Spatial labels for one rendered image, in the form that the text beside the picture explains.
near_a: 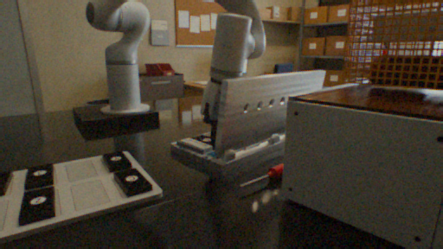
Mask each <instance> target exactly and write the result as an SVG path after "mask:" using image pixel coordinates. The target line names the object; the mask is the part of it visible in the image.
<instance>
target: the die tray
mask: <svg viewBox="0 0 443 249"><path fill-rule="evenodd" d="M124 154H125V155H126V156H127V158H128V159H129V160H130V161H131V163H132V169H134V168H137V169H138V170H139V171H140V172H141V174H143V175H144V177H145V178H146V179H147V180H148V181H149V182H150V183H151V184H152V191H146V192H144V193H142V194H139V195H133V196H131V197H127V195H126V194H125V192H124V191H123V190H122V189H121V187H120V186H119V185H118V183H117V182H116V181H115V180H114V176H113V173H117V172H120V171H122V170H124V169H122V170H119V171H116V172H112V173H110V171H109V169H108V168H107V166H106V164H105V163H104V159H103V157H102V156H95V157H91V158H84V159H80V160H76V161H72V162H64V163H58V164H54V185H49V186H46V187H42V188H48V187H52V186H55V217H53V218H47V219H45V220H38V221H35V222H32V223H29V224H24V225H21V226H19V220H18V217H19V211H20V208H21V205H22V196H23V193H24V192H26V191H32V190H36V189H39V188H33V189H30V190H25V186H24V184H25V178H26V175H27V172H28V170H27V169H26V170H18V171H15V172H13V177H12V181H11V182H10V184H9V187H8V189H7V191H6V194H5V195H2V196H0V244H2V243H7V242H10V241H12V240H14V239H20V238H22V237H28V236H30V235H32V234H38V233H41V232H44V231H48V230H51V229H54V228H58V227H62V226H65V225H70V224H72V223H75V222H79V221H82V220H88V219H90V218H93V217H95V216H100V215H102V214H109V213H111V212H114V211H116V210H121V209H123V208H129V207H132V206H135V205H138V204H142V203H145V202H147V201H154V200H156V199H158V198H161V197H162V196H163V195H162V189H161V188H160V187H159V186H158V185H157V184H156V183H155V182H154V181H153V180H152V179H151V177H149V176H148V174H147V173H146V172H145V171H144V170H143V168H142V167H141V166H140V165H139V164H138V162H137V161H136V160H135V159H134V158H133V157H132V156H131V154H130V153H129V152H124Z"/></svg>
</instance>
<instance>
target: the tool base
mask: <svg viewBox="0 0 443 249"><path fill-rule="evenodd" d="M179 147H182V146H180V145H177V142H173V143H170V151H172V152H174V153H177V154H179V155H180V156H185V157H186V158H188V159H190V160H193V161H195V162H197V163H200V164H202V165H205V166H206V167H208V168H211V169H214V170H215V171H219V172H221V173H224V172H226V171H230V170H231V169H233V168H238V167H239V166H241V165H242V164H244V163H248V162H251V161H253V160H256V159H257V158H260V157H261V156H265V155H266V154H269V153H272V152H274V151H276V150H278V149H282V148H284V147H285V133H283V134H281V135H273V136H272V137H271V138H268V139H266V140H263V141H262V142H260V145H258V146H256V147H254V148H252V149H250V150H245V151H244V149H245V148H242V149H240V150H230V151H227V152H225V155H223V156H208V155H205V154H203V155H201V154H200V153H196V152H194V151H192V150H187V149H185V148H184V147H182V148H179ZM206 156H207V157H208V158H204V157H206Z"/></svg>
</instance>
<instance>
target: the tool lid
mask: <svg viewBox="0 0 443 249"><path fill-rule="evenodd" d="M325 73H326V71H322V70H319V71H305V72H298V73H277V74H270V75H263V76H256V77H241V78H234V79H227V80H222V85H221V97H220V104H219V117H218V123H217V129H216V135H215V154H216V155H217V156H223V155H225V152H226V150H240V149H242V148H245V149H244V151H245V150H250V149H252V148H254V147H256V146H258V145H260V142H262V141H263V140H266V139H268V138H271V137H272V136H273V134H277V135H281V134H283V133H285V131H286V110H287V101H288V95H295V94H299V93H304V92H311V91H315V90H318V89H322V86H323V81H324V76H325ZM282 97H283V99H282V102H281V103H280V101H281V98H282ZM271 99H273V102H272V104H271V105H269V103H270V101H271ZM259 102H260V107H259V108H258V109H257V105H258V103H259ZM246 104H248V107H247V109H246V110H245V111H244V107H245V105H246Z"/></svg>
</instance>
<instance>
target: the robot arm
mask: <svg viewBox="0 0 443 249"><path fill-rule="evenodd" d="M213 1H215V2H216V3H218V4H220V5H221V6H222V7H223V8H224V9H225V10H226V11H227V12H220V13H218V14H217V16H216V27H215V37H214V42H213V48H212V59H211V64H210V69H209V77H211V78H210V80H208V83H207V85H206V87H205V89H204V94H203V98H202V105H201V114H202V115H204V119H203V122H204V124H210V125H212V129H211V134H210V137H212V138H215V135H216V129H217V123H218V117H219V104H220V97H221V90H222V80H227V79H234V78H241V76H242V72H243V68H244V64H245V60H246V59H257V58H259V57H260V56H261V55H263V53H264V51H265V48H266V36H265V31H264V28H263V25H262V19H261V16H260V12H259V8H258V7H257V5H256V4H255V1H254V0H213ZM86 15H87V21H88V22H89V25H91V26H92V27H93V28H96V29H97V30H99V31H109V32H121V33H124V34H123V37H122V39H121V40H120V41H117V42H115V43H113V44H111V45H109V46H108V47H107V48H106V49H105V62H106V75H107V88H108V95H109V101H110V105H109V106H104V107H103V108H101V109H100V112H101V113H104V114H107V115H131V114H137V113H144V112H147V111H148V110H150V107H149V106H148V105H144V104H140V91H139V81H138V44H139V43H140V41H141V40H142V37H143V36H144V35H145V33H146V31H147V30H148V29H149V26H150V12H149V11H148V9H146V6H144V5H143V4H142V3H140V2H137V1H134V0H89V1H88V2H87V8H86Z"/></svg>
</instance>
